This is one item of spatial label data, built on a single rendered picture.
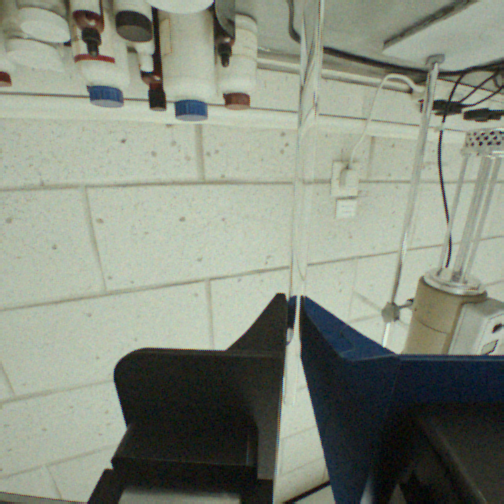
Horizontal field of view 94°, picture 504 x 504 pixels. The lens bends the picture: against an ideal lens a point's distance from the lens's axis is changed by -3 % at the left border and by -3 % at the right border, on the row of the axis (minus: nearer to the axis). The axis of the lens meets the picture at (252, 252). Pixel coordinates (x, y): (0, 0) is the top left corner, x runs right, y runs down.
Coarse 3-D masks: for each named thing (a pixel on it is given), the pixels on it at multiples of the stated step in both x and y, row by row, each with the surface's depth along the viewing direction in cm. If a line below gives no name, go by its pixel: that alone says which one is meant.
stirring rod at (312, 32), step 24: (312, 0) 6; (312, 24) 6; (312, 48) 6; (312, 72) 6; (312, 96) 7; (312, 120) 7; (312, 144) 7; (312, 168) 7; (312, 192) 8; (288, 312) 9; (288, 336) 9; (288, 360) 10; (288, 384) 10
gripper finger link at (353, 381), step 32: (320, 320) 8; (320, 352) 7; (352, 352) 6; (384, 352) 6; (320, 384) 7; (352, 384) 5; (384, 384) 4; (416, 384) 4; (448, 384) 4; (480, 384) 4; (320, 416) 7; (352, 416) 5; (384, 416) 4; (352, 448) 5; (384, 448) 4; (352, 480) 5; (384, 480) 5
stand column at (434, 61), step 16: (432, 64) 40; (432, 80) 41; (432, 96) 42; (416, 160) 45; (416, 176) 46; (416, 192) 47; (400, 240) 51; (400, 256) 51; (400, 272) 52; (384, 336) 57
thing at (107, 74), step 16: (112, 16) 28; (80, 32) 27; (112, 32) 28; (80, 48) 27; (112, 48) 28; (80, 64) 28; (96, 64) 28; (112, 64) 29; (80, 80) 30; (96, 80) 29; (112, 80) 30; (128, 80) 32; (96, 96) 30; (112, 96) 31
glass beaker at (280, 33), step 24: (216, 0) 6; (240, 0) 6; (264, 0) 8; (288, 0) 9; (336, 0) 8; (360, 0) 8; (384, 0) 7; (240, 24) 8; (264, 24) 9; (288, 24) 9; (336, 24) 9; (360, 24) 8; (384, 24) 7; (240, 48) 8; (264, 48) 9; (288, 48) 9; (336, 48) 9
